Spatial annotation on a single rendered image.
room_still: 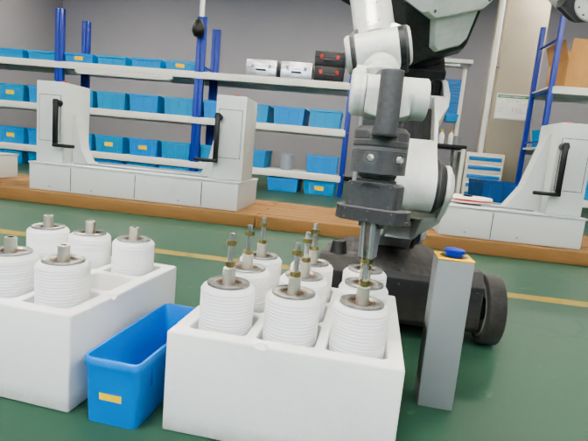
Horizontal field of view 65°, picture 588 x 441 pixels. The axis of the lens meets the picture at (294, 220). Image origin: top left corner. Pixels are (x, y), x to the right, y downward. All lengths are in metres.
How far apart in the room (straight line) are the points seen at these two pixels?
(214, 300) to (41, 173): 2.80
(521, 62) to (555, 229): 4.59
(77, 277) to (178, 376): 0.27
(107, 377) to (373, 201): 0.53
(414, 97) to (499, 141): 6.50
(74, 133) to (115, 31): 7.26
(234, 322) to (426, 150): 0.69
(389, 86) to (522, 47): 6.77
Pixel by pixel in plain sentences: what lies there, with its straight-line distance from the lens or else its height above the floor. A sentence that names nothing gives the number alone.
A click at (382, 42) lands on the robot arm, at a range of 0.97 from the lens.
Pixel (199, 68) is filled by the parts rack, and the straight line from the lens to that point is 5.86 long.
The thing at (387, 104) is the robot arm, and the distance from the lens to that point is 0.70.
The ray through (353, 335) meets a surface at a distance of 0.77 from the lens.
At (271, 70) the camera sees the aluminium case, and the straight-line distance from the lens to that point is 5.67.
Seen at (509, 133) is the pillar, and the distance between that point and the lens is 7.27.
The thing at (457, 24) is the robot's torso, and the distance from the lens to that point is 1.33.
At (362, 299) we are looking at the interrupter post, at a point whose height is 0.26.
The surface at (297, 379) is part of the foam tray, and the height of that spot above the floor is 0.13.
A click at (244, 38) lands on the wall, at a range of 9.72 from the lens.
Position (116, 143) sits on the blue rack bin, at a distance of 6.22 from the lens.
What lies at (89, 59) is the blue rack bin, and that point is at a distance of 6.48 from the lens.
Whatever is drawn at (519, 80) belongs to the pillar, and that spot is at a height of 1.74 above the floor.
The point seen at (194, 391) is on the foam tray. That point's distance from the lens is 0.84.
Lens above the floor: 0.49
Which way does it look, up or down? 9 degrees down
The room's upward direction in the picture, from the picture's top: 5 degrees clockwise
